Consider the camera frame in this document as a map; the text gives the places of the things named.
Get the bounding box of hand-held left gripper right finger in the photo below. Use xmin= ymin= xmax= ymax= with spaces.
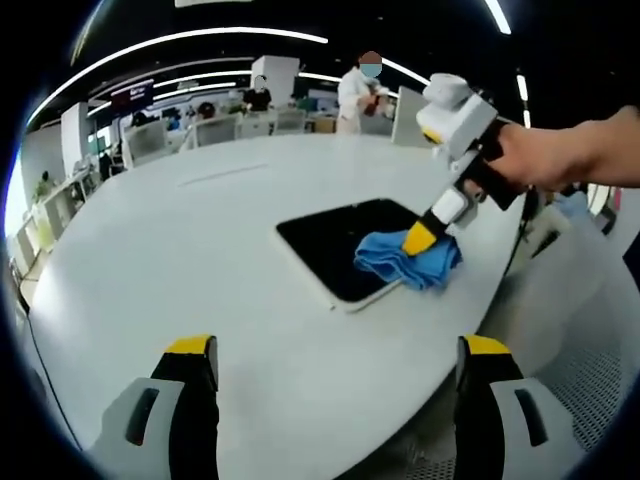
xmin=452 ymin=333 xmax=600 ymax=480

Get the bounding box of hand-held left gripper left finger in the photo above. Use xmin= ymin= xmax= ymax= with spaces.
xmin=88 ymin=333 xmax=220 ymax=480

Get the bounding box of blue cleaning cloth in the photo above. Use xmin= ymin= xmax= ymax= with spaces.
xmin=353 ymin=229 xmax=464 ymax=292

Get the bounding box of black tablet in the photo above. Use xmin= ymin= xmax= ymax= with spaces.
xmin=275 ymin=197 xmax=426 ymax=314

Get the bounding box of person's right hand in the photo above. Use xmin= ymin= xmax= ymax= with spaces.
xmin=487 ymin=119 xmax=597 ymax=194

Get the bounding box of white desk partition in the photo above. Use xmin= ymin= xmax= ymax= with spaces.
xmin=390 ymin=85 xmax=432 ymax=148

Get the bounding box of short ceiling light strip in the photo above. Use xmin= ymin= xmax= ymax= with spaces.
xmin=483 ymin=0 xmax=513 ymax=35

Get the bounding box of grey mesh office chair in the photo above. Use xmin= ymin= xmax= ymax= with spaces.
xmin=519 ymin=214 xmax=629 ymax=456

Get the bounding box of white office chair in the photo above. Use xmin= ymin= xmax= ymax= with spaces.
xmin=274 ymin=109 xmax=308 ymax=135
xmin=122 ymin=121 xmax=169 ymax=162
xmin=194 ymin=116 xmax=238 ymax=147

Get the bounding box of white office desk row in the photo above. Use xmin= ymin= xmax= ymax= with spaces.
xmin=14 ymin=159 xmax=109 ymax=261

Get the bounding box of green potted plant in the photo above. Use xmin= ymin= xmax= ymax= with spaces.
xmin=32 ymin=171 xmax=54 ymax=202

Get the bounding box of long curved ceiling light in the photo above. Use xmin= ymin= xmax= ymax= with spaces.
xmin=27 ymin=26 xmax=329 ymax=126

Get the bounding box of red display screen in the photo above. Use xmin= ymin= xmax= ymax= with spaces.
xmin=110 ymin=79 xmax=155 ymax=112

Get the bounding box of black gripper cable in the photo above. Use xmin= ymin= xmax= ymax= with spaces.
xmin=499 ymin=185 xmax=539 ymax=282

